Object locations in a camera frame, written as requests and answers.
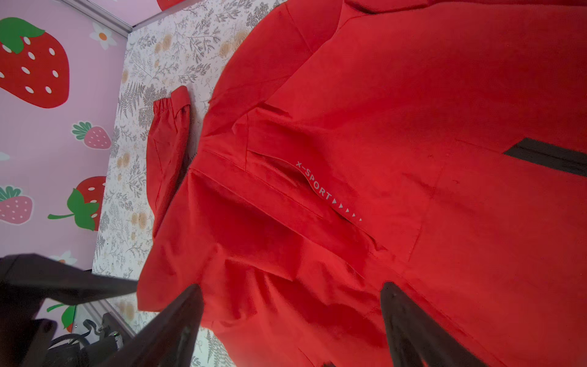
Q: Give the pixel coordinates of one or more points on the red zip jacket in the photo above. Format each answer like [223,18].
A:
[349,144]

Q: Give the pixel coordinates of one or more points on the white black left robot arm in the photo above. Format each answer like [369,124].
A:
[26,281]

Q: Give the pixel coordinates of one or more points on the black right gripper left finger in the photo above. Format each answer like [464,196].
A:
[169,339]

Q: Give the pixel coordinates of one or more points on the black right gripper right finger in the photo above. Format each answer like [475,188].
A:
[414,338]

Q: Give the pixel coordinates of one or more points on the aluminium frame corner post left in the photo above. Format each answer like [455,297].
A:
[124,16]

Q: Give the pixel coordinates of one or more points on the floral patterned table mat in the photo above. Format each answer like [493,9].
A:
[188,45]

